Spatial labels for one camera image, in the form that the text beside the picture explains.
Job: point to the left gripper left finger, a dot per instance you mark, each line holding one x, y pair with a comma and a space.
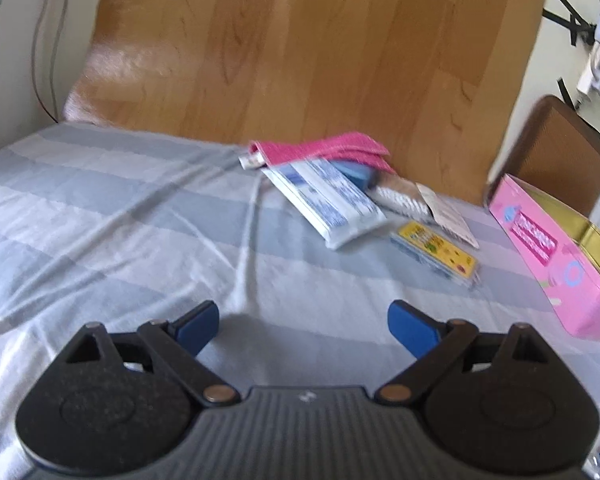
113, 403

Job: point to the brown chair backrest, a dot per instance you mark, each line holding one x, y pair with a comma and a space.
557, 152

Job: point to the blue glasses case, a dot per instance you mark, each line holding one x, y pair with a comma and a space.
362, 176

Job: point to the pink tin box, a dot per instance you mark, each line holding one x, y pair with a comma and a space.
560, 247

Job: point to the white blue tissue packet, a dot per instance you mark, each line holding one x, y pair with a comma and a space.
336, 208

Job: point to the white paper sachet packet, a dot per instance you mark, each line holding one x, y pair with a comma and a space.
447, 217

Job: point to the yellow card case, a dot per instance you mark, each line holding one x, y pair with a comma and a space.
436, 252

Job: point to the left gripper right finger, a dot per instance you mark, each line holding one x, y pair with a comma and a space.
504, 403

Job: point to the cotton swab pack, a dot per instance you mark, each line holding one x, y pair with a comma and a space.
401, 197

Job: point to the striped grey bed sheet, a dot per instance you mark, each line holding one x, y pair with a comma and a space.
121, 227

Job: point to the wooden pattern wall sheet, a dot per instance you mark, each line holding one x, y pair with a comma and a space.
433, 80

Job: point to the pink knitted cloth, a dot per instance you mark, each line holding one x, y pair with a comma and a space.
351, 147

